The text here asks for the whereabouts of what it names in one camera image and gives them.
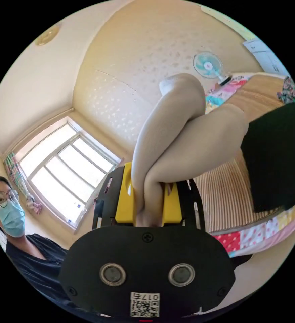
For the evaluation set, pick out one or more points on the white cupboard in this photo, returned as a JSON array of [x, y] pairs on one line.
[[262, 51]]

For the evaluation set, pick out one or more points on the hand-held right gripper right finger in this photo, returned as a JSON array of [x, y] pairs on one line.
[[172, 209]]

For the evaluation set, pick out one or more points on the white long sleeve shirt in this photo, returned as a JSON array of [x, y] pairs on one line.
[[177, 131]]

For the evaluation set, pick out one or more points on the bed with mat and patchwork quilt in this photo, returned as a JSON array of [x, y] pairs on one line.
[[220, 202]]

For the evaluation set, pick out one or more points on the round ceiling lamp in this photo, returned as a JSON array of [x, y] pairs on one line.
[[47, 36]]

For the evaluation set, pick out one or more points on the checked curtain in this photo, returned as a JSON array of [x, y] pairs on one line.
[[16, 169]]

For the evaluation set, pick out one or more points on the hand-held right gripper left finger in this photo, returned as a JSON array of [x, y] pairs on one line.
[[123, 199]]

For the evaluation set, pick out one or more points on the person's body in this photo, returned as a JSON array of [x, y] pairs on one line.
[[31, 262]]

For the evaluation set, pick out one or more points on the blue and white fan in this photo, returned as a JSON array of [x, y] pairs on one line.
[[208, 66]]

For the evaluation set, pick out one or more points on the black garment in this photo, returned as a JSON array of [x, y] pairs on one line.
[[276, 156]]

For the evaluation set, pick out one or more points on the pile of clothes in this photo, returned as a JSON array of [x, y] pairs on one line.
[[289, 90]]

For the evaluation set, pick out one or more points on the window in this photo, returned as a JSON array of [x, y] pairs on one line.
[[66, 171]]

